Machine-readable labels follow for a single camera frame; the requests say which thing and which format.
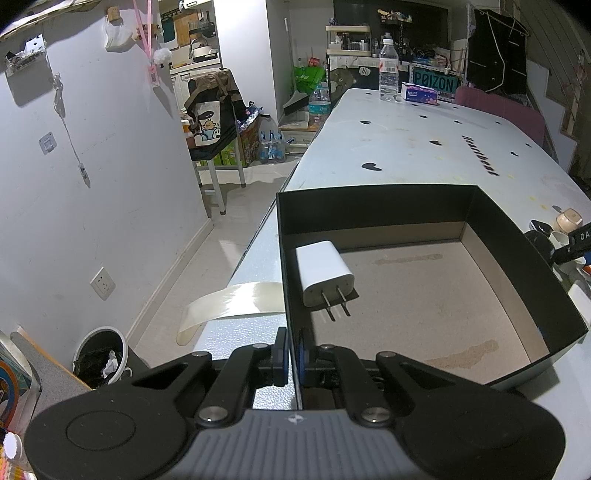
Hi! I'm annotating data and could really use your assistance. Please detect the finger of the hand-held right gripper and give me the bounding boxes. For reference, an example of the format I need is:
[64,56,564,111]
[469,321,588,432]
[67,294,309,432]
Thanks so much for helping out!
[550,242,591,265]

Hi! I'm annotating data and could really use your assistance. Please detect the colourful carton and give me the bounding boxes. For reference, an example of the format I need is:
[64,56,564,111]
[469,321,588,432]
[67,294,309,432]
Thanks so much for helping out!
[0,330,42,435]

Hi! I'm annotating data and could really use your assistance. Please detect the clear wall holder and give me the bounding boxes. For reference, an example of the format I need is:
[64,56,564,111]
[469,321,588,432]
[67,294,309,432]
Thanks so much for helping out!
[4,37,47,75]

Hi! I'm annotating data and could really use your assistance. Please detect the white wall cable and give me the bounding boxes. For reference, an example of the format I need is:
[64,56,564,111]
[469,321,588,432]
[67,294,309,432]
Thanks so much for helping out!
[52,74,90,188]

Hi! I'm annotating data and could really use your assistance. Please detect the small plastic water bottle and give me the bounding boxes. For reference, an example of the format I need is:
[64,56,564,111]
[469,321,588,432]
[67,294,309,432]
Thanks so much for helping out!
[308,83,332,127]

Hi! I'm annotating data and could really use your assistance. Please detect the blue tissue box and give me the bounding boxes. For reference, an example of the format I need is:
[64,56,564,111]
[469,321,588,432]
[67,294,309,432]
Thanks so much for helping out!
[401,82,439,104]

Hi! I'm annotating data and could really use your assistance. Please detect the black cardboard box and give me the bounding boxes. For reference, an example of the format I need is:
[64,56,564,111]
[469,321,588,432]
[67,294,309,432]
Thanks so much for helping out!
[276,185,589,411]

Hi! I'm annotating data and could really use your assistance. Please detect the white metal chair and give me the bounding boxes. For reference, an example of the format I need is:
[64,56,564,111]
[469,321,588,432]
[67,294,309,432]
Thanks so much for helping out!
[189,69,247,217]

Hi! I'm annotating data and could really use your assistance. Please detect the black vest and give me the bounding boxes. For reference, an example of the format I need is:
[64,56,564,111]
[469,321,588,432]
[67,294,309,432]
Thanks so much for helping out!
[467,7,528,95]

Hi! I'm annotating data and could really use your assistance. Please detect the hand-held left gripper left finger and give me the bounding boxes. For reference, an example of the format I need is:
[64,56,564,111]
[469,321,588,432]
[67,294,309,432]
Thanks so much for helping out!
[131,327,291,428]

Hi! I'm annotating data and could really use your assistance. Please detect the pink lanyard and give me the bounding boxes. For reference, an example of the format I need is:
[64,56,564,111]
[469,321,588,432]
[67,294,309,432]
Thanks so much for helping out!
[134,0,160,86]

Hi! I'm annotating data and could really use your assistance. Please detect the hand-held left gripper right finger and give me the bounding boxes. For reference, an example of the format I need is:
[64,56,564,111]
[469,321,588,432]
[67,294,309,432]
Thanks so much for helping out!
[298,329,462,428]

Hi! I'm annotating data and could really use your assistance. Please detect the beige round jar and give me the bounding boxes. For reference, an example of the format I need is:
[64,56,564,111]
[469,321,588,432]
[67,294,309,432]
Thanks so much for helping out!
[555,209,583,232]

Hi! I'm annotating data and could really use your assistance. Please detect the green bag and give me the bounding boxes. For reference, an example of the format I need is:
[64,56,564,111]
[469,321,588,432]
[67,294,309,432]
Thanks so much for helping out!
[294,66,328,93]

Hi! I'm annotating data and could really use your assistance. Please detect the white tote bag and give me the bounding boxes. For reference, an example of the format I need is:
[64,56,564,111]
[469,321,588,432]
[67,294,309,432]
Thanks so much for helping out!
[185,69,243,148]

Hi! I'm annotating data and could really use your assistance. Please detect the translucent tape strip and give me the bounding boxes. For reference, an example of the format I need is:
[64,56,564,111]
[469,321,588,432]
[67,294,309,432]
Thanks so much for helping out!
[175,281,283,346]

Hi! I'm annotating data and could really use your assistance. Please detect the teal plate sign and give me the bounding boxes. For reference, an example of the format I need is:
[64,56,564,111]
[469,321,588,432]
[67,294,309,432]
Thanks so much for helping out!
[411,68,460,100]

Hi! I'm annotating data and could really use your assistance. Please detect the white wall socket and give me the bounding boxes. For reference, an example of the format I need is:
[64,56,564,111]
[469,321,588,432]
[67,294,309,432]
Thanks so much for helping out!
[90,267,116,301]

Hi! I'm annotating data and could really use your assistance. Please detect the clear water bottle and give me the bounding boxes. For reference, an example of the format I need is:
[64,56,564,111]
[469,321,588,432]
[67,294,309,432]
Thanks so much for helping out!
[379,38,400,103]

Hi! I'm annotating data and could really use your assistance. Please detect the white charger plug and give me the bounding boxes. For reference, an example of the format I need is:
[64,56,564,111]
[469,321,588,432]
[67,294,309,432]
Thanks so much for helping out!
[294,240,356,323]

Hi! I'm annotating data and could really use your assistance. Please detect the cream shelf rack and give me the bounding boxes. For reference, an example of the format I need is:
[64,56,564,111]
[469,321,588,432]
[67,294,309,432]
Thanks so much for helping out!
[325,25,372,58]

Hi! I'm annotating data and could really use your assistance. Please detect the white trash bin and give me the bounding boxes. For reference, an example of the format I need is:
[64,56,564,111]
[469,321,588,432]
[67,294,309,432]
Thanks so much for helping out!
[71,326,134,391]

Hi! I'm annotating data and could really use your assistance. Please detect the grey dustpan with handle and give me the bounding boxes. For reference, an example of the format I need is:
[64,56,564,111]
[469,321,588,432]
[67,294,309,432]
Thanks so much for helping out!
[283,18,309,116]

